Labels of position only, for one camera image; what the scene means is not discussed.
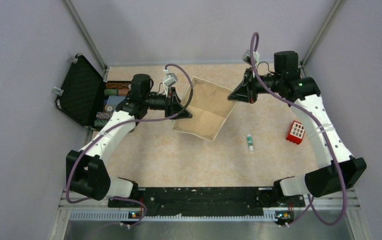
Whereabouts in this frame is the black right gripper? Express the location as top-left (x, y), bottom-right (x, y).
top-left (228, 66), bottom-right (283, 104)

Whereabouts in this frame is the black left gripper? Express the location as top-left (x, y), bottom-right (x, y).
top-left (144, 86), bottom-right (192, 120)

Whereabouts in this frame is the beige letter paper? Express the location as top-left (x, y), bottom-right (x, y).
top-left (171, 76), bottom-right (238, 142)

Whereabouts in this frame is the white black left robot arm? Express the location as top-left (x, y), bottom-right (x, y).
top-left (65, 70), bottom-right (192, 207)

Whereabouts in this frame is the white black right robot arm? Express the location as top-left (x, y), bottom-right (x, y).
top-left (228, 50), bottom-right (366, 206)

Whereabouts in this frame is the green white glue stick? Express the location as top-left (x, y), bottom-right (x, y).
top-left (246, 134), bottom-right (254, 153)

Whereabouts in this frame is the black poker chip case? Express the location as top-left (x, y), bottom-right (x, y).
top-left (54, 53), bottom-right (131, 130)

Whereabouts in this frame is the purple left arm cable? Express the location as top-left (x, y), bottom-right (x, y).
top-left (65, 63), bottom-right (194, 230)

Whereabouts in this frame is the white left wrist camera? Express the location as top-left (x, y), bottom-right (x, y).
top-left (162, 68), bottom-right (178, 88)

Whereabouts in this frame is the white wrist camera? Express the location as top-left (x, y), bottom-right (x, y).
top-left (242, 49), bottom-right (260, 66)
top-left (162, 68), bottom-right (178, 88)

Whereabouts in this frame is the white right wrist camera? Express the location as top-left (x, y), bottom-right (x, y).
top-left (242, 49), bottom-right (260, 66)

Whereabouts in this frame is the aluminium front frame rail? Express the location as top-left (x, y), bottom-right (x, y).
top-left (49, 187), bottom-right (372, 240)

